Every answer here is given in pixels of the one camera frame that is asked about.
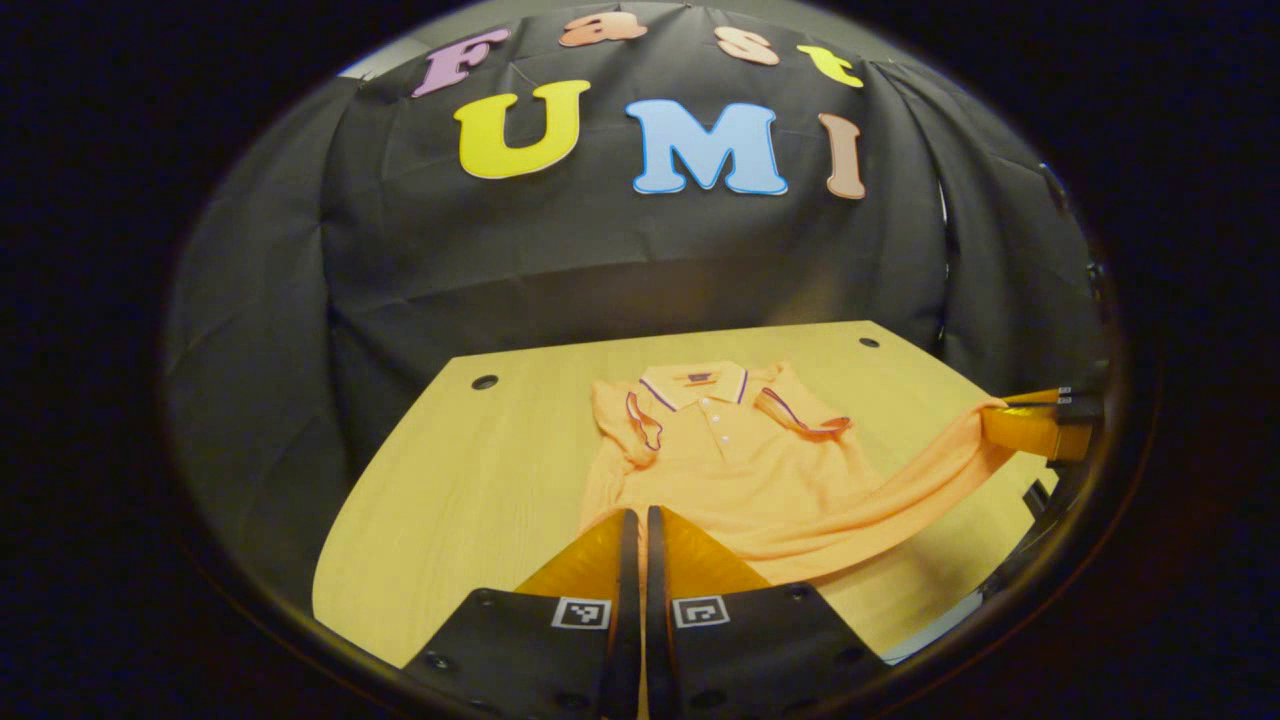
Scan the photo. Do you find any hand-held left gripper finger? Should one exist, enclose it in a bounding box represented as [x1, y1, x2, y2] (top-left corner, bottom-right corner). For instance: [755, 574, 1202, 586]
[645, 505, 891, 720]
[400, 508, 642, 720]

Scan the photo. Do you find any orange T-shirt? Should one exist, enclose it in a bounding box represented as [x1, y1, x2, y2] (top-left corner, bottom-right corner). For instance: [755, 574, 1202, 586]
[578, 358, 1011, 591]

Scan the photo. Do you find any black backdrop cloth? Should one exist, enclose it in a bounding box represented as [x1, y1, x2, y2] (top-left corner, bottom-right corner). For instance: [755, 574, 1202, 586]
[163, 0, 1116, 611]

